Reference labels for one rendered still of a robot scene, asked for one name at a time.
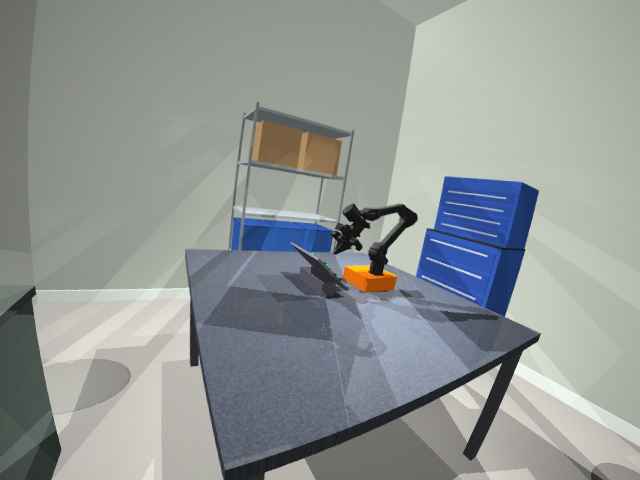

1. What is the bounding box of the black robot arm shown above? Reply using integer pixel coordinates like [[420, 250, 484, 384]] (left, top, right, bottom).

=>
[[335, 203, 418, 276]]

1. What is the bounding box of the pale lilac switch panel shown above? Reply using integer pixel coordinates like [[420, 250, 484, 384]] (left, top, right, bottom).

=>
[[290, 242, 348, 297]]

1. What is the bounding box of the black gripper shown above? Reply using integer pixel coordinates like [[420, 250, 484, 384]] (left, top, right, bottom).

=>
[[331, 225, 363, 255]]

